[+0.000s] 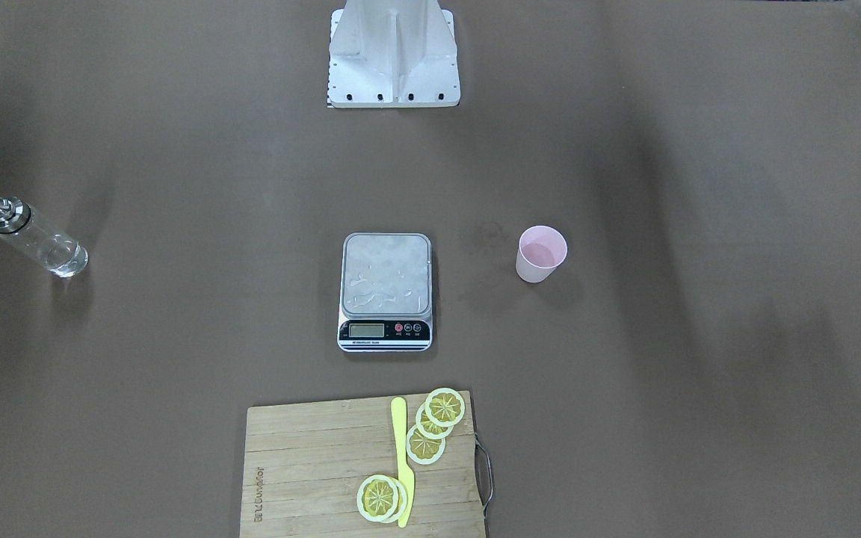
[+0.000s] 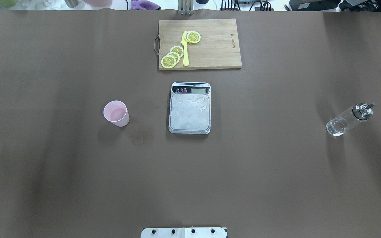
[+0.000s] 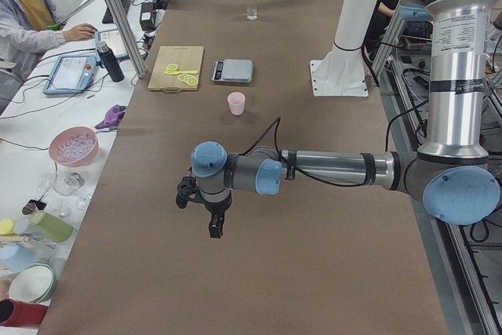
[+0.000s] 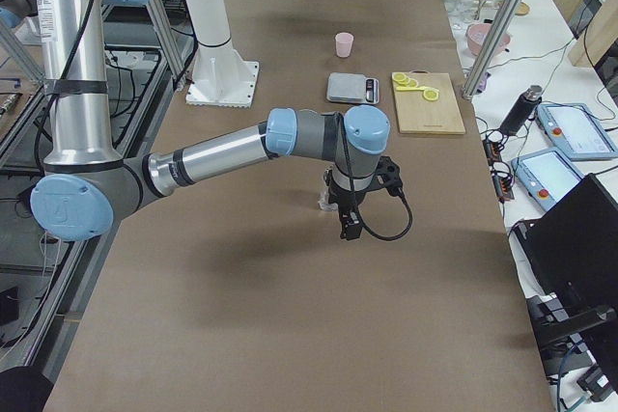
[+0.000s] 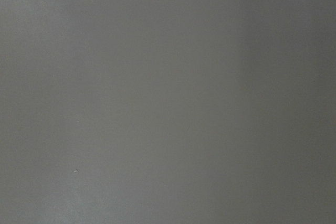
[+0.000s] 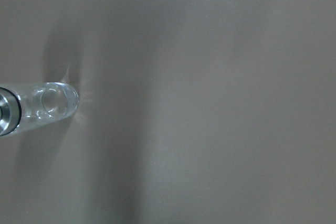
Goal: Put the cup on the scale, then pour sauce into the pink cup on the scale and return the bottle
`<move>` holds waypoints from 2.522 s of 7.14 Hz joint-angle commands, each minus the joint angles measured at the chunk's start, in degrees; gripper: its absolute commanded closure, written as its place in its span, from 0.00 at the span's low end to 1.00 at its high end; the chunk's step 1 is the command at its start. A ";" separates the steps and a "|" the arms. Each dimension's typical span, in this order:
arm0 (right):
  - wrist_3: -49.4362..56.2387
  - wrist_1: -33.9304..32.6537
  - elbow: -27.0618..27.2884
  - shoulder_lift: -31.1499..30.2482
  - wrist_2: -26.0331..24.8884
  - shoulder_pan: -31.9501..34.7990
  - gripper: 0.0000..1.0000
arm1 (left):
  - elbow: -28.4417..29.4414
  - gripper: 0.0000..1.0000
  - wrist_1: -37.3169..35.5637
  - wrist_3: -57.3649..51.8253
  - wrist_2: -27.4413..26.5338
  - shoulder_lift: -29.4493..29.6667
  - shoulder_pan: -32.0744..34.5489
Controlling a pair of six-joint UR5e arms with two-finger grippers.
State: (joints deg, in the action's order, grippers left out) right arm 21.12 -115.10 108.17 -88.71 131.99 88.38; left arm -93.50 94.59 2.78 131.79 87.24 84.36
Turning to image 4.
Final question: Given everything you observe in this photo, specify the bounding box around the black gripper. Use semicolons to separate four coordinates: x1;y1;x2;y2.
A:
324;155;404;240

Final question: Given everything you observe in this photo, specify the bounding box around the pink plastic cup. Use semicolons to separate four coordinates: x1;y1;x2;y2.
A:
334;32;354;58

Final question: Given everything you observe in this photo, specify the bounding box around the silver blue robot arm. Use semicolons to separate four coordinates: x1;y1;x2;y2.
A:
30;0;404;241

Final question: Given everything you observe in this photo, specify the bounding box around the silver digital kitchen scale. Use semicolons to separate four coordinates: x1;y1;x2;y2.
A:
326;72;379;105

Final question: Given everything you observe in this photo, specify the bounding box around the wooden cutting board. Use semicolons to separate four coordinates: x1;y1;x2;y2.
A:
391;71;465;135

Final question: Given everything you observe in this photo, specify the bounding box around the yellow plastic knife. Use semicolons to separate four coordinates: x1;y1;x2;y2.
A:
395;86;432;92

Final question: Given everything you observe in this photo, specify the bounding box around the lemon slice far single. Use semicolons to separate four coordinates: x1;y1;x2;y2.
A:
422;88;439;101

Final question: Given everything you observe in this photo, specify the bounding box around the orange power strip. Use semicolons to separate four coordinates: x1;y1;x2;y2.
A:
483;138;514;203

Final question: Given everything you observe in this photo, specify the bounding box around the black thermos bottle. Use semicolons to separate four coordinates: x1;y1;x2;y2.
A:
498;85;543;136

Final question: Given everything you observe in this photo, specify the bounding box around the teach pendant near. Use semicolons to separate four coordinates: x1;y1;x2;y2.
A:
511;148;584;211

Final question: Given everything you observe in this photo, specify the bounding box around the teach pendant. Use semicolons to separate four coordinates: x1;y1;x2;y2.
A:
537;103;617;161
511;148;584;211

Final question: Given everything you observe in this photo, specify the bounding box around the pink bowl with ice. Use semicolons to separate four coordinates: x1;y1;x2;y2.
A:
465;23;512;56

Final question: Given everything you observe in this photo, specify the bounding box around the black monitor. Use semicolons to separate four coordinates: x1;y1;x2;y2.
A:
520;174;617;383

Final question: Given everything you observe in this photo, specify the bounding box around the teach pendant far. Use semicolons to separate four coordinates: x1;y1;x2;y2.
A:
537;103;617;161

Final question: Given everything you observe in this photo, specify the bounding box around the white camera mast with base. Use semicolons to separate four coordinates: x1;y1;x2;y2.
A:
185;0;260;108

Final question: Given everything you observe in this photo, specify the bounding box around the aluminium frame post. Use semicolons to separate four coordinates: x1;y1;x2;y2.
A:
462;0;521;100

